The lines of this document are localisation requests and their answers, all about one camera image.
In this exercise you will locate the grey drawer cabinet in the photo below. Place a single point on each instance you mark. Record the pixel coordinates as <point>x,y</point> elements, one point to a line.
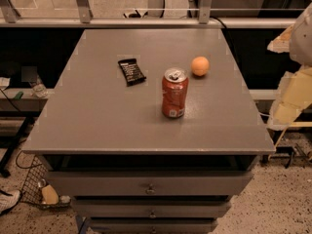
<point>94,122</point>

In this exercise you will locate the metal railing frame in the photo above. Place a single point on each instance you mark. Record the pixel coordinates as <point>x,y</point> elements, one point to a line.
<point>151,13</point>

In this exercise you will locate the white sneaker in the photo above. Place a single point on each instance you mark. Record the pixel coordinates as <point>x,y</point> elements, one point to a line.
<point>8,200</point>

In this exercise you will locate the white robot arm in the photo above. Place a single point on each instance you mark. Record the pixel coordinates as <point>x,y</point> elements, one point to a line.
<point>301,39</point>

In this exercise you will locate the black snack bar wrapper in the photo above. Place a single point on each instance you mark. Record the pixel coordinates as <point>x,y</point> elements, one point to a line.
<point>131,71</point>

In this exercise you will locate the red soda can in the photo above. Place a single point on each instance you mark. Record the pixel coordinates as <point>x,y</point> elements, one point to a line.
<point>174,88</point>

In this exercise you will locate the black wire basket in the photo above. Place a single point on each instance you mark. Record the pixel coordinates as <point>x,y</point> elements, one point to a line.
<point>33,185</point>

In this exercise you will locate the grey drawer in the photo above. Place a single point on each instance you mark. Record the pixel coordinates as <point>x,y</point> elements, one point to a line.
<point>152,208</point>
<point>147,183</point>
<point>153,226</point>

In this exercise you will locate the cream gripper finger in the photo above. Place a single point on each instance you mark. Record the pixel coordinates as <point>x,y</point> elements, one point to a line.
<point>281,44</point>
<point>294,95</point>

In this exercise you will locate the middle grey drawer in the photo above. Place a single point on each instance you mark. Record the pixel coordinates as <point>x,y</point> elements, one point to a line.
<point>152,208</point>

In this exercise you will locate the top grey drawer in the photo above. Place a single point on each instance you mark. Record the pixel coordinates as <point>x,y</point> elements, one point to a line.
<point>147,183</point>

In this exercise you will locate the yellow bottle in basket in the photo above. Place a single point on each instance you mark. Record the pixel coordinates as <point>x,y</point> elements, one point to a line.
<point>49,194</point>

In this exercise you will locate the orange fruit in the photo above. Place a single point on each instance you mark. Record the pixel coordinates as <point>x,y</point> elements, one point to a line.
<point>200,66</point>

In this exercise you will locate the bottom grey drawer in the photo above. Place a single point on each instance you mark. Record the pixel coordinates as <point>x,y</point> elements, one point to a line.
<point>153,226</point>

